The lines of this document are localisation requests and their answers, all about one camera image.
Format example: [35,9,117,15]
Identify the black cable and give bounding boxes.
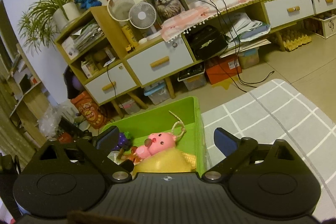
[105,64,124,117]

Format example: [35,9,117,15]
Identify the long wooden TV cabinet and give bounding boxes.
[123,0,336,98]

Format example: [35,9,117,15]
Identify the beige woven loop ornament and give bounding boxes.
[168,110,187,144]

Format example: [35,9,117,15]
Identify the blue lid storage box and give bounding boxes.
[144,82,171,105]

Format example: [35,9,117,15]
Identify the clear box dark contents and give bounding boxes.
[178,63,206,90]

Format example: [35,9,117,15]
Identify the purple toy grape bunch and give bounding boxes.
[117,131,133,149]

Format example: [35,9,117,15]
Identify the white product box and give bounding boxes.
[81,60,98,79]

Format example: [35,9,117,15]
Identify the pink pig toy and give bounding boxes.
[144,132,177,155]

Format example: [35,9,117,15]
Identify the framed cat picture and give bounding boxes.
[142,0,189,24]

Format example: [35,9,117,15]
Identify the green potted plant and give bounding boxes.
[18,0,83,52]

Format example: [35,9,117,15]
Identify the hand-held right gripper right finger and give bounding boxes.
[202,127,305,183]

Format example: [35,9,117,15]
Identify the small white desk fan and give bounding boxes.
[129,2,162,42]

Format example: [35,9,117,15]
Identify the red cardboard box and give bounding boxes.
[205,56,242,84]

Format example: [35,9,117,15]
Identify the wooden open bookshelf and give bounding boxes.
[0,43,50,151]

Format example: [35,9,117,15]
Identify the yellow tall can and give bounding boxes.
[121,25,139,47]

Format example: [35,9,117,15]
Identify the clear plastic bag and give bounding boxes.
[38,105,69,139]

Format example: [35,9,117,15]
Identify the black handbag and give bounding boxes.
[188,25,228,60]

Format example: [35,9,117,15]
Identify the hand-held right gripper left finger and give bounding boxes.
[39,126,132,183]

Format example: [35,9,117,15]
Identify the white drawer wooden handle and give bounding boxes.
[126,40,195,86]
[84,63,137,105]
[263,0,315,29]
[310,0,336,14]

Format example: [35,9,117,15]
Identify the clear storage box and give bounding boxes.
[119,98,141,115]

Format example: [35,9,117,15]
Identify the stack of papers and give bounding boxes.
[220,13,271,56]

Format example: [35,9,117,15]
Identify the red snack box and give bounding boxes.
[71,91,101,130]

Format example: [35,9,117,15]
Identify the green plastic bin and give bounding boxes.
[101,96,208,177]

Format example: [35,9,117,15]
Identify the tall wooden shelf cabinet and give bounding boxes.
[55,6,147,118]

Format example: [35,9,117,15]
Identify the stack of grey packets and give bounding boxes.
[70,21,105,52]

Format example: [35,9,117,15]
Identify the small brown figure toy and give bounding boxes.
[121,147,142,164]

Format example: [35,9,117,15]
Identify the white carved crate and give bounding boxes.
[306,14,336,39]

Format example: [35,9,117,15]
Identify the yellow plastic bowl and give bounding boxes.
[133,148,195,174]

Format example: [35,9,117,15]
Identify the grey checked tablecloth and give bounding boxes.
[201,78,336,224]

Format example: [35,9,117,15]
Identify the dark flat panel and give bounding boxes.
[63,65,79,100]

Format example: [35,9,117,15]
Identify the yellow toy corn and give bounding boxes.
[184,153,197,169]

